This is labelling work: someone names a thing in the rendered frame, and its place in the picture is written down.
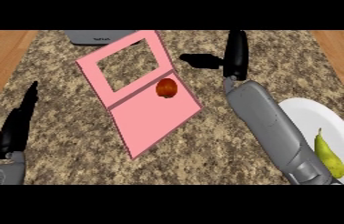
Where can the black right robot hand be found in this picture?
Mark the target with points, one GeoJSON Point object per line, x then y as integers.
{"type": "Point", "coordinates": [236, 56]}

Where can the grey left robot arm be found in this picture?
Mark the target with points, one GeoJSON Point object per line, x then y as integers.
{"type": "Point", "coordinates": [11, 170]}

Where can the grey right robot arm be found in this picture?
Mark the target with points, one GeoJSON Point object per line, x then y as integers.
{"type": "Point", "coordinates": [270, 127]}

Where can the pink flat cardboard box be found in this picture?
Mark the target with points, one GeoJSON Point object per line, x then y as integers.
{"type": "Point", "coordinates": [144, 107]}

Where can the white plate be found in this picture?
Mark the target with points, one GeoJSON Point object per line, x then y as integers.
{"type": "Point", "coordinates": [314, 118]}

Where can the grey flat appliance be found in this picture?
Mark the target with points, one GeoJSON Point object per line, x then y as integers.
{"type": "Point", "coordinates": [97, 37]}

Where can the green pear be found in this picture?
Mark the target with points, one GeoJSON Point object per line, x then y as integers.
{"type": "Point", "coordinates": [327, 156]}

